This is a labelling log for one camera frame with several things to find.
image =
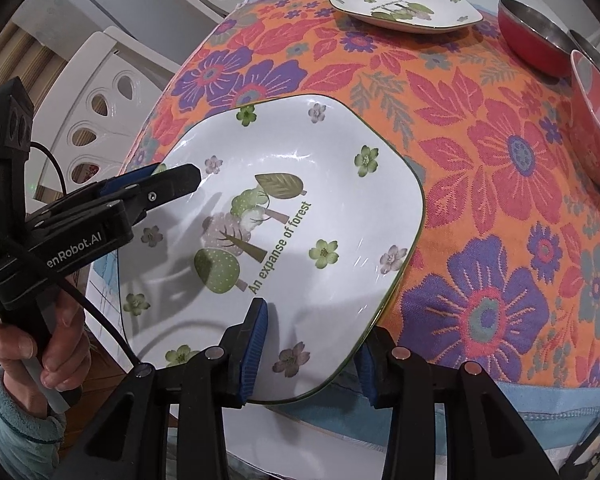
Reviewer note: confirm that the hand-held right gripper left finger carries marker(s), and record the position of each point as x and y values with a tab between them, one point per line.
256	347

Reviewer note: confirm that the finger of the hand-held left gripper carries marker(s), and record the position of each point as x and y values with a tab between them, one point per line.
172	185
125	181

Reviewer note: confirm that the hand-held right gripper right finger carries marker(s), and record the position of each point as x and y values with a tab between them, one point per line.
366	377

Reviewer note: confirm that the large white floral plate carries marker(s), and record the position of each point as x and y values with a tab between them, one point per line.
305	210

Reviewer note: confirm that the pink bowl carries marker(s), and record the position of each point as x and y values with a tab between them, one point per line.
595	125

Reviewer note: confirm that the blue steel bowl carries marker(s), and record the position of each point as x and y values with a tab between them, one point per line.
592	47

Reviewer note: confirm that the person's left forearm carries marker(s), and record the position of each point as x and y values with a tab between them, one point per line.
20	435

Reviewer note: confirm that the person's left hand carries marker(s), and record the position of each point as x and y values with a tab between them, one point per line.
67	350

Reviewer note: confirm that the orange floral tablecloth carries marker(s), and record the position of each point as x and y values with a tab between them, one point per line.
480	185

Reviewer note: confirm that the red steel bowl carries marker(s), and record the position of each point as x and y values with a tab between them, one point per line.
525	47

